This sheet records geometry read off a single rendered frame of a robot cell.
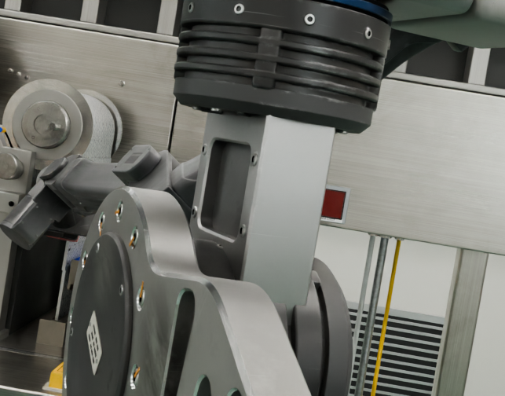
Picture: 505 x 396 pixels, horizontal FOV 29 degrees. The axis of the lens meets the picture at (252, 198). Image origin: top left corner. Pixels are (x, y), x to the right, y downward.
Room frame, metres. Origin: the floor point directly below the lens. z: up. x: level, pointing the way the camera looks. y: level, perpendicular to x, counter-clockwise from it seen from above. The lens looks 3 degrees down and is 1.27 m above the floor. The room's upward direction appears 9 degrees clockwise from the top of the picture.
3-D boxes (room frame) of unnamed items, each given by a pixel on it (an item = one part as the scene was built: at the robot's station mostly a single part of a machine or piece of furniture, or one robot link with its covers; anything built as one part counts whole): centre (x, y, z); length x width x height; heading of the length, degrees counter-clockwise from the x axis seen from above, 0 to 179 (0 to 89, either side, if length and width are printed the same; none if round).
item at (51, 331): (1.72, 0.28, 0.92); 0.28 x 0.04 x 0.04; 177
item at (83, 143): (1.59, 0.34, 1.25); 0.15 x 0.01 x 0.15; 87
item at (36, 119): (1.58, 0.35, 1.25); 0.07 x 0.02 x 0.07; 87
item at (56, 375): (1.35, 0.20, 0.91); 0.07 x 0.07 x 0.02; 87
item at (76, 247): (1.71, 0.28, 1.11); 0.23 x 0.01 x 0.18; 177
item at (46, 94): (1.72, 0.34, 1.25); 0.26 x 0.12 x 0.12; 177
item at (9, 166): (1.52, 0.38, 1.18); 0.04 x 0.02 x 0.04; 87
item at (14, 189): (1.56, 0.38, 1.05); 0.06 x 0.05 x 0.31; 177
